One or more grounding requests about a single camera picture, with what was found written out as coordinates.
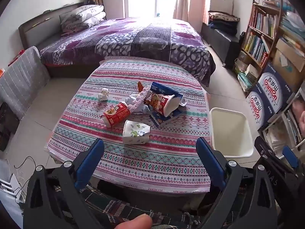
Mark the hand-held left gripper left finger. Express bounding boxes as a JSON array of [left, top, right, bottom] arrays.
[[23, 138, 105, 229]]

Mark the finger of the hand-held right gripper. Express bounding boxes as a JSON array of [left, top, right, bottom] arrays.
[[254, 136, 286, 172], [282, 145, 300, 172]]

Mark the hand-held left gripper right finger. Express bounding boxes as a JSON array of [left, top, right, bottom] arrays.
[[196, 137, 278, 229]]

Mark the white plastic bin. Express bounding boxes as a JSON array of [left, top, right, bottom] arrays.
[[209, 107, 254, 158]]

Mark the small red noodle cup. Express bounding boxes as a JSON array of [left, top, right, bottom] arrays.
[[101, 102, 131, 127]]

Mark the white green-print paper cup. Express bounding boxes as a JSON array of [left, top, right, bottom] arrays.
[[122, 120, 151, 145]]

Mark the large red noodle cup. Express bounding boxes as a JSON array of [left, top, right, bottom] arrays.
[[149, 94, 176, 117]]

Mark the blue cardboard box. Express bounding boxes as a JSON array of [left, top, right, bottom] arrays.
[[150, 81, 184, 107]]

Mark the person's right hand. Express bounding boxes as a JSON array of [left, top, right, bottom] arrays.
[[292, 100, 305, 134]]

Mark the person's left hand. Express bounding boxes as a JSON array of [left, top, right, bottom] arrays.
[[114, 214, 153, 229]]

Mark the striped patterned tablecloth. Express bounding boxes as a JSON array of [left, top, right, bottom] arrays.
[[44, 57, 212, 194]]

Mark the blue white water carton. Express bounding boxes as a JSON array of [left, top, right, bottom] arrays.
[[245, 85, 268, 131], [257, 61, 296, 130]]

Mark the crumpled white tissue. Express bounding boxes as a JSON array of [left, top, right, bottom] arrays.
[[97, 88, 110, 101]]

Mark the stack of books and papers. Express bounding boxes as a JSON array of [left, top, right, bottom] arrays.
[[235, 52, 259, 91]]

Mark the white power strip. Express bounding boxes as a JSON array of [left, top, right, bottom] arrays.
[[0, 174, 25, 204]]

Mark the brown cardboard box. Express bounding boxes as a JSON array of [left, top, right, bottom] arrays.
[[272, 37, 305, 87]]

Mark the row of colourful books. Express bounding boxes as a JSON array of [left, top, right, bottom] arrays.
[[242, 32, 270, 68], [249, 7, 278, 38]]

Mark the grey striped sofa cover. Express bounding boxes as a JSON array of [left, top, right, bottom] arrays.
[[0, 46, 51, 120]]

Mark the black bag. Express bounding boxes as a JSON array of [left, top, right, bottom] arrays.
[[239, 31, 246, 51]]

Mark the black bench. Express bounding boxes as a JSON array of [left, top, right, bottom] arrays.
[[201, 23, 242, 69]]

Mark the purple patterned bedspread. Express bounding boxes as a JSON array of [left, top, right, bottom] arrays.
[[39, 17, 216, 88]]

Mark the stack of folded clothes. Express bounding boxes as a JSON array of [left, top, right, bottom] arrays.
[[208, 11, 240, 35]]

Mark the floral folded quilt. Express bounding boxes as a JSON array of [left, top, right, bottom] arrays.
[[59, 5, 105, 25], [61, 11, 107, 33]]

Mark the dark bed headboard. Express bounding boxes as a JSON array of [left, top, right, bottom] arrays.
[[18, 2, 85, 50]]

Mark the wooden bookshelf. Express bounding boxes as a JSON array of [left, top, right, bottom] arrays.
[[234, 0, 287, 99]]

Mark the white storage box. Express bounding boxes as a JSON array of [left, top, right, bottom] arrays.
[[202, 0, 234, 25]]

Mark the pale pink curtain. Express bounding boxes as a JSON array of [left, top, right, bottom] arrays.
[[173, 0, 192, 23]]

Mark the black cable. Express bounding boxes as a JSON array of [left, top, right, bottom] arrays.
[[14, 156, 37, 204]]

